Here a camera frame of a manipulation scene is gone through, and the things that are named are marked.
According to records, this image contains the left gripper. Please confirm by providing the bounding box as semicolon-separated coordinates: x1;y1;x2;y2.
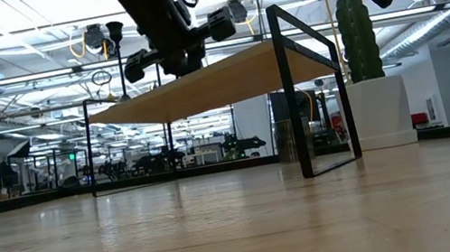
116;4;244;88

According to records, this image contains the green cactus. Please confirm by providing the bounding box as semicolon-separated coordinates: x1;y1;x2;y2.
332;0;387;87

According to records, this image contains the white hexagonal plant pot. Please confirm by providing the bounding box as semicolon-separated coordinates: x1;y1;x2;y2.
333;72;420;156

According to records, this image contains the black screen panel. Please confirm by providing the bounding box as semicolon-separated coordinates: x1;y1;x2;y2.
267;86;322;131

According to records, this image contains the red box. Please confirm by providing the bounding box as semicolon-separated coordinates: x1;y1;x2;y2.
410;111;431;129

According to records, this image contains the wooden shelf riser black frame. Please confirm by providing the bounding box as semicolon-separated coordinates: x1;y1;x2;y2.
66;0;366;215

